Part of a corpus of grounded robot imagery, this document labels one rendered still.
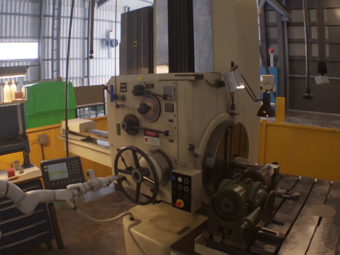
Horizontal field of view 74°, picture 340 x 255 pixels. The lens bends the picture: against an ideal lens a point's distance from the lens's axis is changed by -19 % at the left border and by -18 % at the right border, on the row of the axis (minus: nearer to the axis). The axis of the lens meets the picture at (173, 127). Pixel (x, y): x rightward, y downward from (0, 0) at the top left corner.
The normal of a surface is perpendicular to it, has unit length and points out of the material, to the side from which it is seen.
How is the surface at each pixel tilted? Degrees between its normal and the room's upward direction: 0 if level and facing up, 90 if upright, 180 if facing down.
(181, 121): 90
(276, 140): 90
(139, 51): 90
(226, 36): 90
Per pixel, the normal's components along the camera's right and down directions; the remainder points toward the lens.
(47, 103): 0.77, 0.00
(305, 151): -0.62, 0.15
